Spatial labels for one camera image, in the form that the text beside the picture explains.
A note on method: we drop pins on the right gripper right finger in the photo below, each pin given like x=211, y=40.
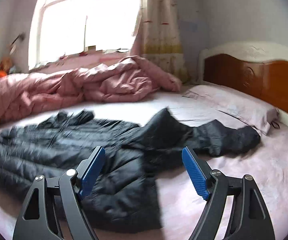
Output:
x=249, y=217

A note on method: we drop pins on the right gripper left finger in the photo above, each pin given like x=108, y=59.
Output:
x=37, y=218

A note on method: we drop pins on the pink bed sheet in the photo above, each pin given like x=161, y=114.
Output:
x=171, y=167

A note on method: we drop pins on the pink pillow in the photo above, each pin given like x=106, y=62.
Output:
x=248, y=109

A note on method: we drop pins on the orange plush toy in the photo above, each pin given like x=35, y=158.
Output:
x=3, y=73

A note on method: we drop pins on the wooden white headboard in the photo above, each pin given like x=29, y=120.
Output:
x=259, y=69

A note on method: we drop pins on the pink quilted duvet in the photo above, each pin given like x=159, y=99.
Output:
x=129, y=80

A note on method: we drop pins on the books on windowsill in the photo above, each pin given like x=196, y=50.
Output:
x=89, y=50

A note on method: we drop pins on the white framed window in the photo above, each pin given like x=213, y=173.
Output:
x=68, y=27

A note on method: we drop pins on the patterned beige curtain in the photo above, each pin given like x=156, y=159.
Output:
x=157, y=37

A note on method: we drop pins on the pink wall lamp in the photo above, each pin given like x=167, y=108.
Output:
x=20, y=38

